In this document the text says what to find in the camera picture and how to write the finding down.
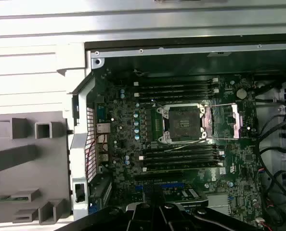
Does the blue expansion slot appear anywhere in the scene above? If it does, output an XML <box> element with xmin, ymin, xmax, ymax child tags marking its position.
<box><xmin>135</xmin><ymin>183</ymin><xmax>185</xmax><ymax>190</ymax></box>

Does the black RAM slot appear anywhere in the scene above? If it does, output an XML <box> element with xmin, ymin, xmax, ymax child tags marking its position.
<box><xmin>140</xmin><ymin>155</ymin><xmax>225</xmax><ymax>167</ymax></box>
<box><xmin>134</xmin><ymin>88</ymin><xmax>220</xmax><ymax>97</ymax></box>
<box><xmin>134</xmin><ymin>93</ymin><xmax>220</xmax><ymax>103</ymax></box>
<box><xmin>139</xmin><ymin>150</ymin><xmax>225</xmax><ymax>161</ymax></box>
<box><xmin>143</xmin><ymin>160</ymin><xmax>225</xmax><ymax>172</ymax></box>
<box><xmin>134</xmin><ymin>78</ymin><xmax>220</xmax><ymax>87</ymax></box>
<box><xmin>139</xmin><ymin>144</ymin><xmax>224</xmax><ymax>156</ymax></box>
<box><xmin>134</xmin><ymin>83</ymin><xmax>220</xmax><ymax>92</ymax></box>

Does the black open PC case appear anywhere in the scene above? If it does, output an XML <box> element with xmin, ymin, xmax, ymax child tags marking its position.
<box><xmin>65</xmin><ymin>39</ymin><xmax>286</xmax><ymax>231</ymax></box>

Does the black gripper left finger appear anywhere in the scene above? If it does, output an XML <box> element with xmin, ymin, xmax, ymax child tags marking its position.
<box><xmin>60</xmin><ymin>186</ymin><xmax>161</xmax><ymax>231</ymax></box>

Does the green motherboard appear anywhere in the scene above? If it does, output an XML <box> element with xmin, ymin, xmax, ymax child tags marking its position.
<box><xmin>94</xmin><ymin>67</ymin><xmax>264</xmax><ymax>227</ymax></box>

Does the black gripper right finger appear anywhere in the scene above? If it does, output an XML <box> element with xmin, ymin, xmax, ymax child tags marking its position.
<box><xmin>159</xmin><ymin>187</ymin><xmax>263</xmax><ymax>231</ymax></box>

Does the metal socket cover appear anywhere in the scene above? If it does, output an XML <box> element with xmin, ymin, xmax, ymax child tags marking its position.
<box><xmin>202</xmin><ymin>102</ymin><xmax>244</xmax><ymax>141</ymax></box>

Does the CPU socket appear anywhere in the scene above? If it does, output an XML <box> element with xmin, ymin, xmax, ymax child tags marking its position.
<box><xmin>156</xmin><ymin>103</ymin><xmax>208</xmax><ymax>145</ymax></box>

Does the green RAM stick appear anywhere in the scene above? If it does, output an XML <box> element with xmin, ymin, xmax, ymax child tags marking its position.
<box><xmin>0</xmin><ymin>195</ymin><xmax>26</xmax><ymax>201</ymax></box>

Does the silver chipset heatsink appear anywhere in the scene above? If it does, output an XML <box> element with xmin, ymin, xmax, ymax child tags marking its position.
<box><xmin>207</xmin><ymin>193</ymin><xmax>230</xmax><ymax>215</ymax></box>

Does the black graphics card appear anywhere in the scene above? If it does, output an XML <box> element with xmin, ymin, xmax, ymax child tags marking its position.
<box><xmin>155</xmin><ymin>186</ymin><xmax>210</xmax><ymax>209</ymax></box>

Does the grey parts rack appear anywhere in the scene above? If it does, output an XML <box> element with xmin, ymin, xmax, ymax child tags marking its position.
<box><xmin>0</xmin><ymin>110</ymin><xmax>70</xmax><ymax>226</ymax></box>

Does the thin metal locking lever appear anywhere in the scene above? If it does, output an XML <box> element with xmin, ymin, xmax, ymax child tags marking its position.
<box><xmin>163</xmin><ymin>139</ymin><xmax>217</xmax><ymax>153</ymax></box>

